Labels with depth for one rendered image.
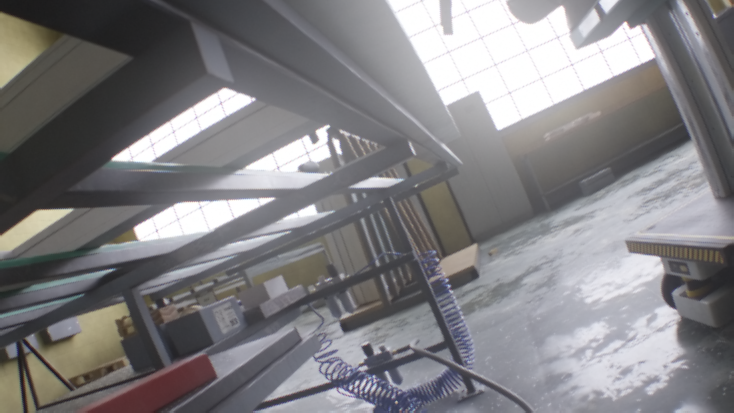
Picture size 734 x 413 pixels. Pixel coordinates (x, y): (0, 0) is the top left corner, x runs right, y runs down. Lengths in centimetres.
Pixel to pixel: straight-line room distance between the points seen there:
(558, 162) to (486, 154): 123
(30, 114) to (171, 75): 22
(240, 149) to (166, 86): 52
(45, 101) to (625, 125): 857
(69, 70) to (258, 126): 42
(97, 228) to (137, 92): 66
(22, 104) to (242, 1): 25
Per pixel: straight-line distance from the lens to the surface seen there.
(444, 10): 127
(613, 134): 872
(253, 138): 78
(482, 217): 796
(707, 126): 181
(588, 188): 715
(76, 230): 101
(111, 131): 30
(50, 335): 856
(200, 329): 149
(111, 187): 55
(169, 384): 75
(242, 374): 85
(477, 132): 798
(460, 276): 480
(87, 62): 44
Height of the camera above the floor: 69
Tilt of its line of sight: 5 degrees up
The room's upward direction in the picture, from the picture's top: 24 degrees counter-clockwise
